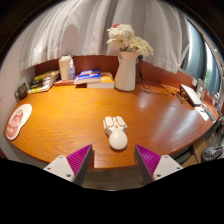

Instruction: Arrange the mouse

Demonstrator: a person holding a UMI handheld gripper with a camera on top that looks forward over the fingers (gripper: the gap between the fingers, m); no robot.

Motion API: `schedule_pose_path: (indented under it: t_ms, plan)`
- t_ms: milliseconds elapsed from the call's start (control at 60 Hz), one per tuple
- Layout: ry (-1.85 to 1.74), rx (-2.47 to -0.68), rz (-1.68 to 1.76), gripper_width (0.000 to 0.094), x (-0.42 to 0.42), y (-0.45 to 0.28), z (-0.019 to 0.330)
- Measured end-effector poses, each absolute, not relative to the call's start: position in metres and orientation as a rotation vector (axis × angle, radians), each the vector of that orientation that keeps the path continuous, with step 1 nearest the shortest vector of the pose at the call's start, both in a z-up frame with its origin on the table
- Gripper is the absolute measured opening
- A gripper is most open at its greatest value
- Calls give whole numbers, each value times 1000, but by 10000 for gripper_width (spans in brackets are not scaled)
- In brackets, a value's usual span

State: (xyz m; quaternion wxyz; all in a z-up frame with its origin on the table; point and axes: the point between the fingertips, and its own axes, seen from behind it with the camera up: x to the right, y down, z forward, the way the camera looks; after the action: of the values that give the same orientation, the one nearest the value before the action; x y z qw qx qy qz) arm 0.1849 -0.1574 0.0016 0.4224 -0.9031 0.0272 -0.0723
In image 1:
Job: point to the cream tumbler bottle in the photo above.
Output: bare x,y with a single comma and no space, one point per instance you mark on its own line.
64,68

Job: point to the white rabbit-shaped computer mouse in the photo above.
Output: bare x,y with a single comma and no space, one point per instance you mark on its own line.
118,140

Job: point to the orange book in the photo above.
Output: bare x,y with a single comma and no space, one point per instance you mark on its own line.
107,78

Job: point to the pink round cartoon mouse pad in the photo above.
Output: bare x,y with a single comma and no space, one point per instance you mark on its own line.
16,123

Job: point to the red-brown flat book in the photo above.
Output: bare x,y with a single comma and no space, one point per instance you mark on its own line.
64,82

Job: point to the blue book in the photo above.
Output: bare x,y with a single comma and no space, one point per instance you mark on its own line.
88,76

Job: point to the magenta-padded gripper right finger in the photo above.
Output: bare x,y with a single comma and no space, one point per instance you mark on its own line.
149,160

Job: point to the white ceramic vase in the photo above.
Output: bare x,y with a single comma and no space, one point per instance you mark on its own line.
126,75

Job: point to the window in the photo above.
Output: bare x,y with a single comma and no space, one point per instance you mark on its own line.
196,56

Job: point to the grey picture frame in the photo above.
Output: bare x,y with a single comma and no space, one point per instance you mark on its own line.
200,88

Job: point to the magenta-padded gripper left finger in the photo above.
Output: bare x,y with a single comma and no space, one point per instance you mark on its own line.
78,160

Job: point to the white curtain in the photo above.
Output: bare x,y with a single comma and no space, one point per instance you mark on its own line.
90,30

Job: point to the yellow and white book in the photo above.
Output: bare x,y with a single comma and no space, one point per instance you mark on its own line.
40,89

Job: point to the black pen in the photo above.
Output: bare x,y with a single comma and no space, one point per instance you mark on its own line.
179,98

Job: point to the dark smartphone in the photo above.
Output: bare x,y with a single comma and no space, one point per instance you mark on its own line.
209,114

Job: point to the dark mug with green inside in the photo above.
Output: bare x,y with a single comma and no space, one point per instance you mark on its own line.
22,90

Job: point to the small clear spray bottle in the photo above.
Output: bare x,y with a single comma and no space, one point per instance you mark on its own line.
72,71

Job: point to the white paper sheet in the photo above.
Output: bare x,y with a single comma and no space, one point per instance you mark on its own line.
201,113

